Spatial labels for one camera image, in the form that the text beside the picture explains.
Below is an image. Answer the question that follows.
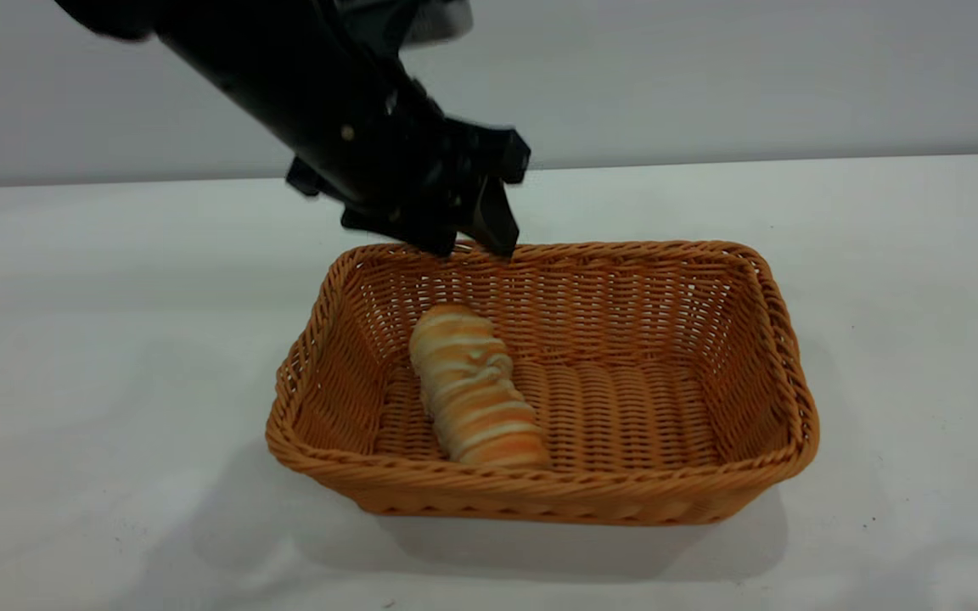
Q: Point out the woven orange wicker basket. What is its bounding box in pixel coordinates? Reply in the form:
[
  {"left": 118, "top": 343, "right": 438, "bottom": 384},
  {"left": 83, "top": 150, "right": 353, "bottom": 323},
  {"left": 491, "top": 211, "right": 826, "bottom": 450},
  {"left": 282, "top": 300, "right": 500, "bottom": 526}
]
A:
[{"left": 266, "top": 240, "right": 820, "bottom": 527}]

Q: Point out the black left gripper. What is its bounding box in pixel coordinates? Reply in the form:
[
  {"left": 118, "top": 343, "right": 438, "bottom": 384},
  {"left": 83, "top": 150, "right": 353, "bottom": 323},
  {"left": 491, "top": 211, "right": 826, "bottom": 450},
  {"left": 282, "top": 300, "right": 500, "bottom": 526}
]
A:
[{"left": 285, "top": 78, "right": 532, "bottom": 259}]

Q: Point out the striped long bread roll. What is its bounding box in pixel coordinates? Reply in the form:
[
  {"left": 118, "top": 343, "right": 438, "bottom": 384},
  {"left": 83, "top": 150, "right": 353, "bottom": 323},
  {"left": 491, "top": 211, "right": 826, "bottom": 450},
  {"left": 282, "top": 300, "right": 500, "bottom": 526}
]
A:
[{"left": 408, "top": 304, "right": 551, "bottom": 469}]

